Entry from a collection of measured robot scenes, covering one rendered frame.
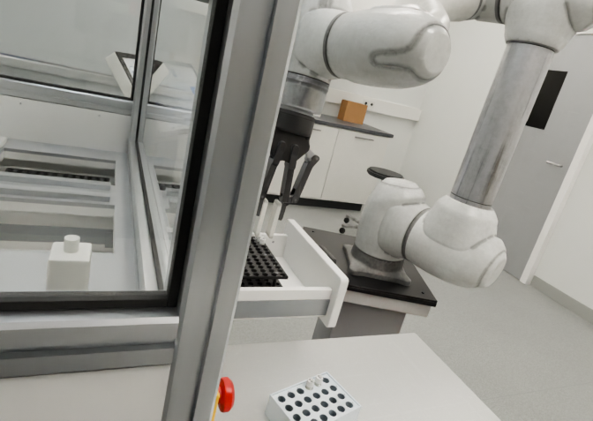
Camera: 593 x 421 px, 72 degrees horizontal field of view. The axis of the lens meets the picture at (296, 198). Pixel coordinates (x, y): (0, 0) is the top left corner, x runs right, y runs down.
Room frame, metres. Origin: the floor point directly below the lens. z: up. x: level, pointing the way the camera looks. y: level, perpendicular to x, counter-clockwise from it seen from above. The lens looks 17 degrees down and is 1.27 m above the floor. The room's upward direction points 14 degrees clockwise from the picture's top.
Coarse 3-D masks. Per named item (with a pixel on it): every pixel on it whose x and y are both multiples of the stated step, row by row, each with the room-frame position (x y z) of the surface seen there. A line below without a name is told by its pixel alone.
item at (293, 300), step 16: (272, 240) 0.91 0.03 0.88; (288, 272) 0.85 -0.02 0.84; (240, 288) 0.63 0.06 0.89; (256, 288) 0.65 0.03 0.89; (272, 288) 0.66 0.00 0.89; (288, 288) 0.67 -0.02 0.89; (304, 288) 0.69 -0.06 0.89; (320, 288) 0.71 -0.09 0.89; (240, 304) 0.63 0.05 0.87; (256, 304) 0.64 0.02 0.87; (272, 304) 0.65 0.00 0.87; (288, 304) 0.67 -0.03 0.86; (304, 304) 0.68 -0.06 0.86; (320, 304) 0.70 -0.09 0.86
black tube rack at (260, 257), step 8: (256, 248) 0.80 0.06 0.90; (248, 256) 0.75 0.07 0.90; (256, 256) 0.76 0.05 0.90; (264, 256) 0.77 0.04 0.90; (248, 264) 0.73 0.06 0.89; (256, 264) 0.73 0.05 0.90; (264, 264) 0.73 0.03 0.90; (248, 272) 0.69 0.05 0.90; (256, 272) 0.69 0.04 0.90; (264, 272) 0.71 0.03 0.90; (272, 272) 0.72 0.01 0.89; (248, 280) 0.72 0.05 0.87; (256, 280) 0.72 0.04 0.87; (264, 280) 0.73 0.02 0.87; (272, 280) 0.74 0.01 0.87
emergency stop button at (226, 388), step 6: (222, 378) 0.42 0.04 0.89; (228, 378) 0.42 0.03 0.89; (222, 384) 0.41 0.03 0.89; (228, 384) 0.41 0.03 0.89; (222, 390) 0.40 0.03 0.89; (228, 390) 0.40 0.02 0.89; (234, 390) 0.41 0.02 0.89; (222, 396) 0.40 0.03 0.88; (228, 396) 0.40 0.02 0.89; (234, 396) 0.40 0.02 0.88; (222, 402) 0.40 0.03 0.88; (228, 402) 0.39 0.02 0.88; (222, 408) 0.40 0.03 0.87; (228, 408) 0.39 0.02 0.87
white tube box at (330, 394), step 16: (304, 384) 0.56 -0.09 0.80; (336, 384) 0.58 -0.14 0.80; (272, 400) 0.51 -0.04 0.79; (288, 400) 0.52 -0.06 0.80; (304, 400) 0.53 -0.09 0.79; (320, 400) 0.53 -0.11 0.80; (336, 400) 0.54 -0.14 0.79; (352, 400) 0.55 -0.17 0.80; (272, 416) 0.50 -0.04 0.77; (288, 416) 0.48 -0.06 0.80; (304, 416) 0.49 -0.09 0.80; (320, 416) 0.50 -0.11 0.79; (336, 416) 0.51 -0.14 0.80; (352, 416) 0.53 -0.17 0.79
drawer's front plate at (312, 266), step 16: (288, 224) 0.94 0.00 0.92; (288, 240) 0.92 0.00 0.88; (304, 240) 0.85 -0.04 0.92; (288, 256) 0.90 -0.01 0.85; (304, 256) 0.83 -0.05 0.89; (320, 256) 0.78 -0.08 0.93; (304, 272) 0.82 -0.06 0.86; (320, 272) 0.76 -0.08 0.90; (336, 272) 0.72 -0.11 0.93; (336, 288) 0.70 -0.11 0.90; (336, 304) 0.70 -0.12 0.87; (336, 320) 0.70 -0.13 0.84
